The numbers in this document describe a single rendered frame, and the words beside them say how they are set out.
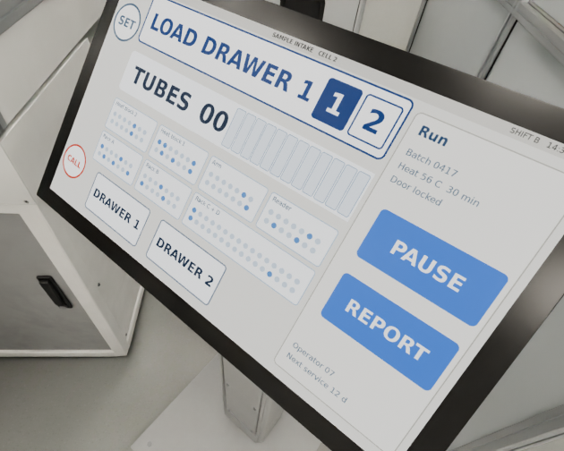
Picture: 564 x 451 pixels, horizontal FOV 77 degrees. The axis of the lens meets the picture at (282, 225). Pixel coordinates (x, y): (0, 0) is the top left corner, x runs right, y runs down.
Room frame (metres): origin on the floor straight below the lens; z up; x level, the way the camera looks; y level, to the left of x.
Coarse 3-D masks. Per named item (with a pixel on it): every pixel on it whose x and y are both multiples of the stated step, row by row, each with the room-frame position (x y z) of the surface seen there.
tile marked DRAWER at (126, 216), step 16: (96, 176) 0.29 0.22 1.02; (96, 192) 0.28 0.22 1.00; (112, 192) 0.27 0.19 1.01; (128, 192) 0.27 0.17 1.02; (96, 208) 0.26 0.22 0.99; (112, 208) 0.26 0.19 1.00; (128, 208) 0.25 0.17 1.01; (144, 208) 0.25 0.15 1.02; (112, 224) 0.25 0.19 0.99; (128, 224) 0.24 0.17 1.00; (144, 224) 0.24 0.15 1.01; (128, 240) 0.23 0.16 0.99
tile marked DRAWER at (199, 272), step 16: (160, 224) 0.23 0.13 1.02; (160, 240) 0.22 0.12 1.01; (176, 240) 0.22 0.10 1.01; (144, 256) 0.21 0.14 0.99; (160, 256) 0.21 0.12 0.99; (176, 256) 0.21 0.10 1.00; (192, 256) 0.20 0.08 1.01; (208, 256) 0.20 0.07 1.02; (176, 272) 0.19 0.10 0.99; (192, 272) 0.19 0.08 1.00; (208, 272) 0.19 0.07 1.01; (224, 272) 0.19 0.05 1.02; (192, 288) 0.18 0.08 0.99; (208, 288) 0.18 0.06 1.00; (208, 304) 0.17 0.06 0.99
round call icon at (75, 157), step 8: (72, 144) 0.33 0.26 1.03; (80, 144) 0.33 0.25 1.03; (64, 152) 0.33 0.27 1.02; (72, 152) 0.32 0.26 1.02; (80, 152) 0.32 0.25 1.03; (88, 152) 0.32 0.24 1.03; (64, 160) 0.32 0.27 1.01; (72, 160) 0.31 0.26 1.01; (80, 160) 0.31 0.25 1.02; (88, 160) 0.31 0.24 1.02; (64, 168) 0.31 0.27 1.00; (72, 168) 0.31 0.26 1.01; (80, 168) 0.30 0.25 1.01; (72, 176) 0.30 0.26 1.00; (80, 176) 0.30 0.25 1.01
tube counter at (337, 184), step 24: (216, 96) 0.31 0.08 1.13; (216, 120) 0.30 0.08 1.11; (240, 120) 0.29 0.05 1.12; (264, 120) 0.28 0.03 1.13; (216, 144) 0.28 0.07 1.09; (240, 144) 0.27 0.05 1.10; (264, 144) 0.27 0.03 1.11; (288, 144) 0.26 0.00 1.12; (312, 144) 0.25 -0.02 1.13; (264, 168) 0.25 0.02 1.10; (288, 168) 0.24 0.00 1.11; (312, 168) 0.24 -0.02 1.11; (336, 168) 0.24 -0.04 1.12; (360, 168) 0.23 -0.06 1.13; (312, 192) 0.22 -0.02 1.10; (336, 192) 0.22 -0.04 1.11; (360, 192) 0.22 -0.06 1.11
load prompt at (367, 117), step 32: (160, 0) 0.41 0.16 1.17; (160, 32) 0.38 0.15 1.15; (192, 32) 0.37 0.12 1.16; (224, 32) 0.36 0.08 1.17; (192, 64) 0.34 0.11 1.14; (224, 64) 0.33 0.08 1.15; (256, 64) 0.32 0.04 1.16; (288, 64) 0.31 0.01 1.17; (320, 64) 0.30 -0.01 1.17; (256, 96) 0.30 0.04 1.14; (288, 96) 0.29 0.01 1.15; (320, 96) 0.28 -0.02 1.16; (352, 96) 0.28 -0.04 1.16; (384, 96) 0.27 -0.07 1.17; (320, 128) 0.26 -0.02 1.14; (352, 128) 0.26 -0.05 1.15; (384, 128) 0.25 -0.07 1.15
